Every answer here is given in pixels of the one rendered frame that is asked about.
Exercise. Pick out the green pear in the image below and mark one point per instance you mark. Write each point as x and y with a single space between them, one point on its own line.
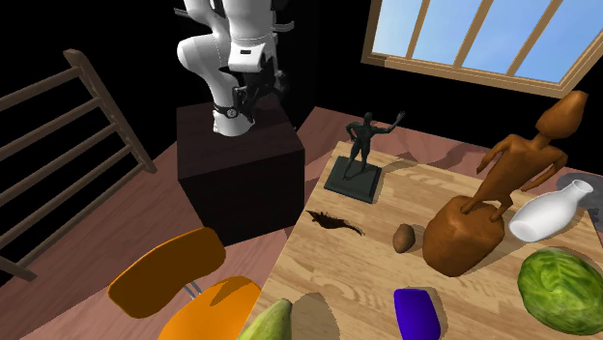
271 325

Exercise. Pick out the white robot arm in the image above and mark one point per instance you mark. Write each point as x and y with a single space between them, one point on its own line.
202 52

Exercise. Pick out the white vase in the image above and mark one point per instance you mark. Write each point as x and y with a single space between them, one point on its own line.
542 216

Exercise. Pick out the orange chair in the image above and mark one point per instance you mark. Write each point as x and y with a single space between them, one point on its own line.
165 273

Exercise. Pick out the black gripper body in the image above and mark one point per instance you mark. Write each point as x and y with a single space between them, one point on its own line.
252 87

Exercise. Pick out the brown potato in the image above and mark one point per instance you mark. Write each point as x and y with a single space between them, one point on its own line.
403 238

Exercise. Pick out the light wooden table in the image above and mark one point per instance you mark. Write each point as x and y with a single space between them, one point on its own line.
353 278

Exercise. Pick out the blue rounded object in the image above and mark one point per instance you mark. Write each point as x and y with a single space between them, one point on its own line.
417 315

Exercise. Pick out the dark robot stand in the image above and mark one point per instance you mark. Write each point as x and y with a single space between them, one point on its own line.
240 174

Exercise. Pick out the green cabbage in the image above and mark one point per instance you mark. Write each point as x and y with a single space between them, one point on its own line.
563 292

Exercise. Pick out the dark brown feather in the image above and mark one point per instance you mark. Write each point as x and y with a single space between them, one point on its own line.
332 221

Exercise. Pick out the brown wooden figure statue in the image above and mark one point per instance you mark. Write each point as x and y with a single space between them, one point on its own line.
464 235

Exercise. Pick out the dark human figure statue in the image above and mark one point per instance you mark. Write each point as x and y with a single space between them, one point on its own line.
360 146

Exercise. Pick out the brown wooden slatted rack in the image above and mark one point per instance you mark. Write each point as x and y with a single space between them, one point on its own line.
117 124

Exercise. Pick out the wooden framed window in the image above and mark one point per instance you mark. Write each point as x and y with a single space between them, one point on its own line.
476 75

